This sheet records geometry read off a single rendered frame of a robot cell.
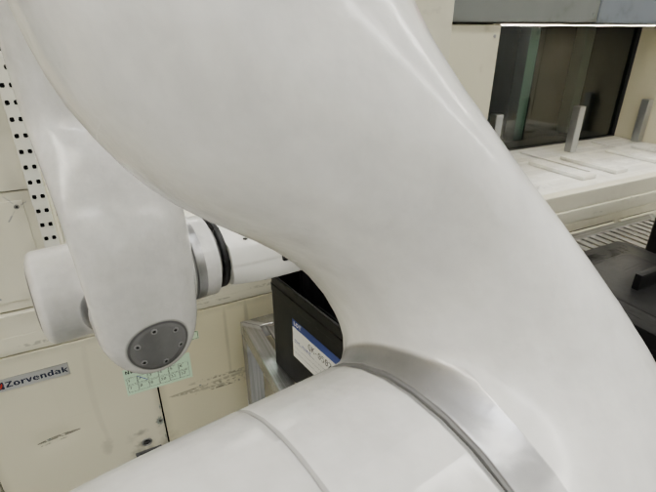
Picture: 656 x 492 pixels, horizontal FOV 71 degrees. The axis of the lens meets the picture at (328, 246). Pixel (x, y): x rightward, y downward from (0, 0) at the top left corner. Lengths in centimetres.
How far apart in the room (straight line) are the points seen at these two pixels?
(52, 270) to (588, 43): 190
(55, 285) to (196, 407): 65
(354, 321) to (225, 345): 81
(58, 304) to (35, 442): 62
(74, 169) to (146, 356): 15
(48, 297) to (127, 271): 10
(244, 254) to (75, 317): 15
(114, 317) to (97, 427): 66
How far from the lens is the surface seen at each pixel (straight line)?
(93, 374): 94
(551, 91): 194
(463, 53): 101
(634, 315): 88
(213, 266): 45
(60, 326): 44
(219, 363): 98
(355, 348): 16
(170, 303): 36
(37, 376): 93
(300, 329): 68
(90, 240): 34
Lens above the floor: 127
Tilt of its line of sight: 25 degrees down
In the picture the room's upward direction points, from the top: straight up
